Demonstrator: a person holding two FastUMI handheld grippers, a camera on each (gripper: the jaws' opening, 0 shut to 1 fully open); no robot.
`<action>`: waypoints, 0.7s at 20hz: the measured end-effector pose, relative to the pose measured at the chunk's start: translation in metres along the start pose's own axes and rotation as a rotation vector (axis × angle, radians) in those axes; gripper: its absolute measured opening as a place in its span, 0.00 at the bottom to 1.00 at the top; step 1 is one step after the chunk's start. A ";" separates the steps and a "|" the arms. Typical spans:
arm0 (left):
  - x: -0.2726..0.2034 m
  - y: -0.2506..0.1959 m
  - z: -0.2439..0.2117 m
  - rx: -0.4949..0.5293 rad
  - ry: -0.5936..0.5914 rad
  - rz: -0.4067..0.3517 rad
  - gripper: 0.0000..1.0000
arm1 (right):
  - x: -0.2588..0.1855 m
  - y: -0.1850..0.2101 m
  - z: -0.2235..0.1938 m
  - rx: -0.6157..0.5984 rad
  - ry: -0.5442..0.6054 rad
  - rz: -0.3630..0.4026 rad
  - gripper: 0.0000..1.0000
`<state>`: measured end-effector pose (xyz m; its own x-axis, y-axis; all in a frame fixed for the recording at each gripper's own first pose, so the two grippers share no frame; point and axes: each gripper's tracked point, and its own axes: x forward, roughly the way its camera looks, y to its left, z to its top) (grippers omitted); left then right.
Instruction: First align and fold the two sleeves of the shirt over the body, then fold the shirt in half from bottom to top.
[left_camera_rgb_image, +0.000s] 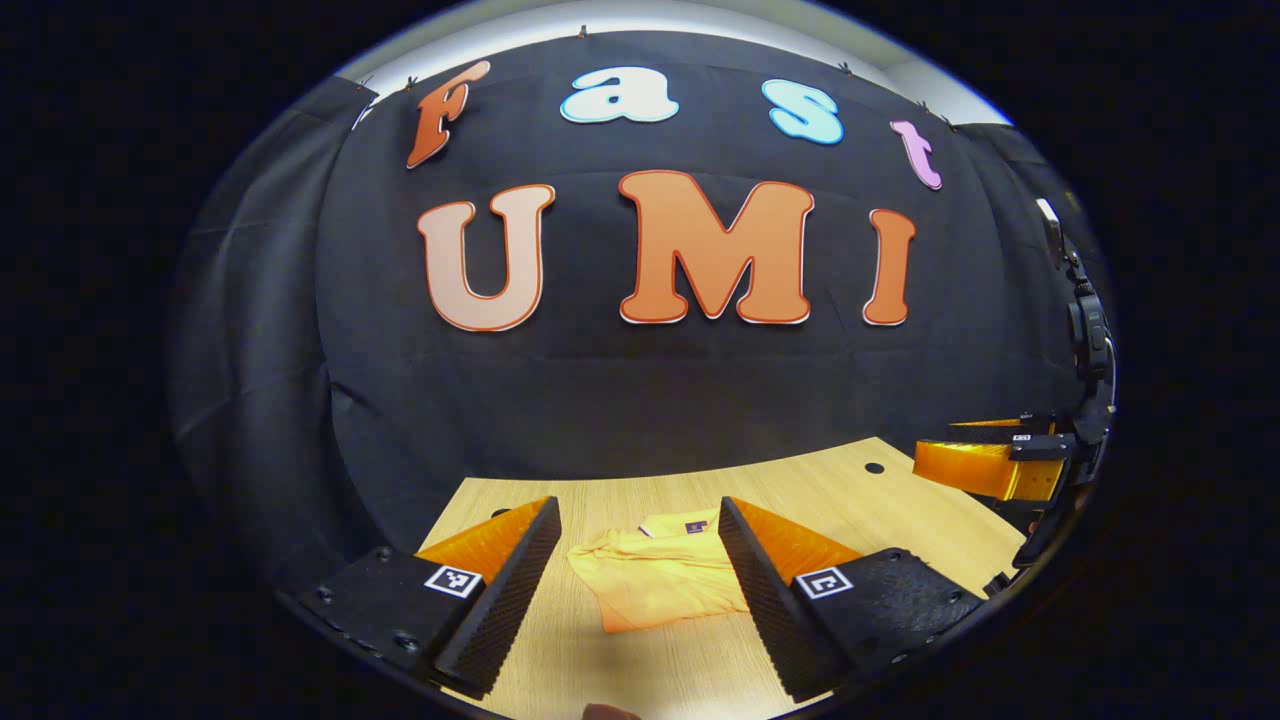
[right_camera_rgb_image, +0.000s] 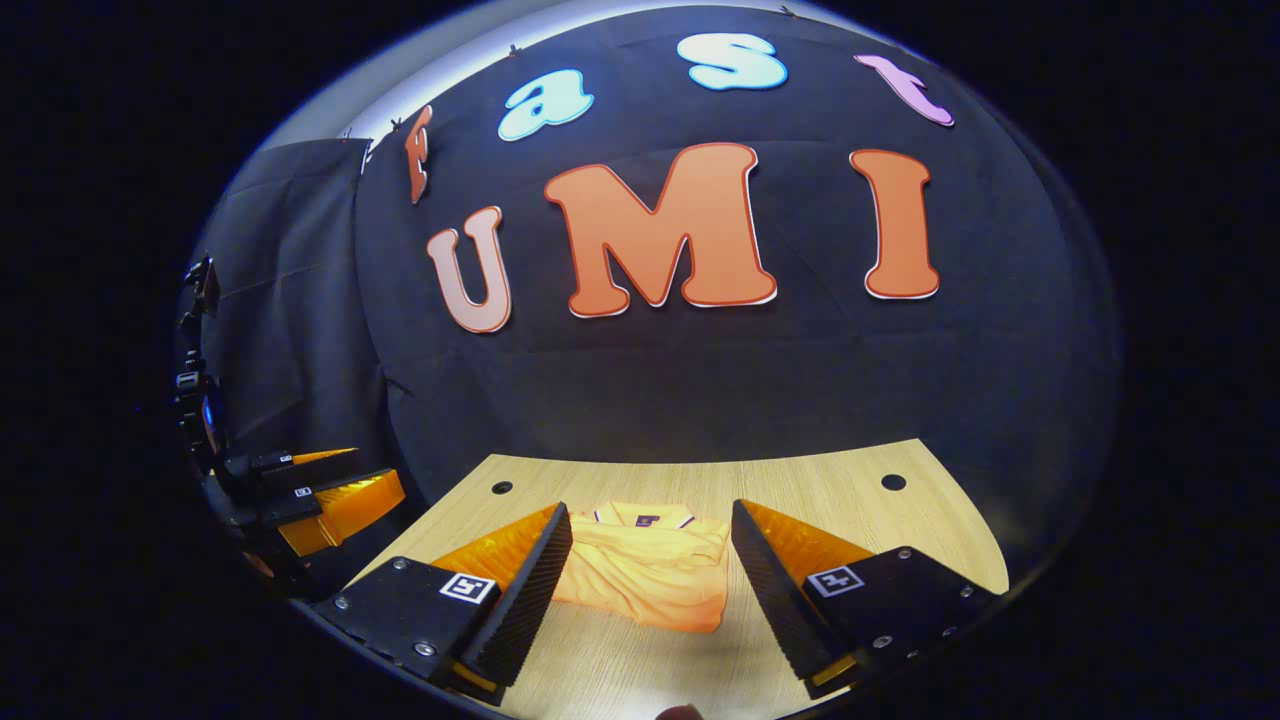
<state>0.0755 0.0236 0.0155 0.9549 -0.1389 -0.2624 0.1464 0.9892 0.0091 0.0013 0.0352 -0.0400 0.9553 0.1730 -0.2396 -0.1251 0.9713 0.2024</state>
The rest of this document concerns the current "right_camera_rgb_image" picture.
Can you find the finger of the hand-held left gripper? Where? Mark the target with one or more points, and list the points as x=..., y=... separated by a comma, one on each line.
x=340, y=510
x=280, y=470

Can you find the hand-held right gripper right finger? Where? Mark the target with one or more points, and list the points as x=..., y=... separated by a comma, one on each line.
x=775, y=600

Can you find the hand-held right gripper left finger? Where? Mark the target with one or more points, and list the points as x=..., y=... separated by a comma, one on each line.
x=530, y=600

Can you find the orange T-shirt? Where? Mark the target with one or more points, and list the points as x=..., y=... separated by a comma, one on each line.
x=650, y=580

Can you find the row of small backdrop clips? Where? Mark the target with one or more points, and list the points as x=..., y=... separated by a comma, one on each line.
x=515, y=49

